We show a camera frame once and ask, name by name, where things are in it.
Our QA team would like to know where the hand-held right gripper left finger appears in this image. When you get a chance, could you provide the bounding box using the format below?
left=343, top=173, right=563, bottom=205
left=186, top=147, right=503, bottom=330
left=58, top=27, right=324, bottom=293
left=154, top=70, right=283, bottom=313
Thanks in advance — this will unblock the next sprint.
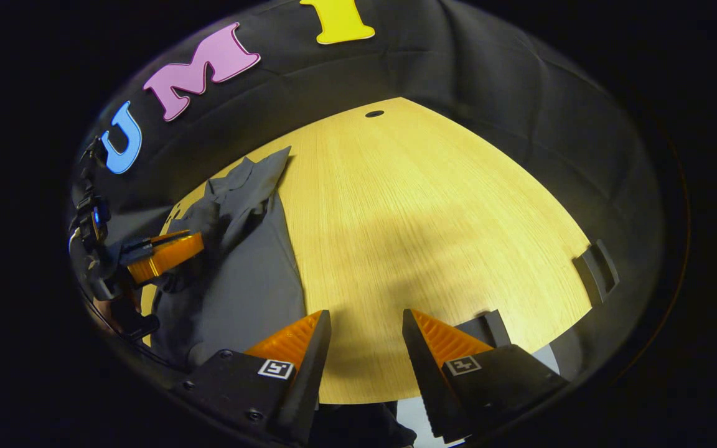
left=181, top=310, right=332, bottom=446

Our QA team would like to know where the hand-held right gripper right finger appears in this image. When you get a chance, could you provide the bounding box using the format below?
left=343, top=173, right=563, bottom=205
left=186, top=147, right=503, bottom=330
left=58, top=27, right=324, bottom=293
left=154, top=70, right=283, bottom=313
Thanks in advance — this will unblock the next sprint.
left=402, top=308, right=571, bottom=444

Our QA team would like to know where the grey collared shirt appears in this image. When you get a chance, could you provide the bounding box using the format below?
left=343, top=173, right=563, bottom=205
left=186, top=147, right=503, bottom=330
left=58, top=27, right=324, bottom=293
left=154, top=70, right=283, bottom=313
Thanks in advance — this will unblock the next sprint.
left=150, top=146, right=307, bottom=374

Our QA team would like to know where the black table edge clamp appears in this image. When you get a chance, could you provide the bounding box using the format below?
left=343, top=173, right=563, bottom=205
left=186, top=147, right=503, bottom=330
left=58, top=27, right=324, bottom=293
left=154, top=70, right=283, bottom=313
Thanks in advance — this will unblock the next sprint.
left=573, top=240, right=620, bottom=306

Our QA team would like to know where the black backdrop cloth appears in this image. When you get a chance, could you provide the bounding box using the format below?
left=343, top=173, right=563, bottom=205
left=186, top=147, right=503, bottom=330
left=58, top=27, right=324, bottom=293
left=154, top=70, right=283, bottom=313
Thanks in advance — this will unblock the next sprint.
left=69, top=0, right=667, bottom=386

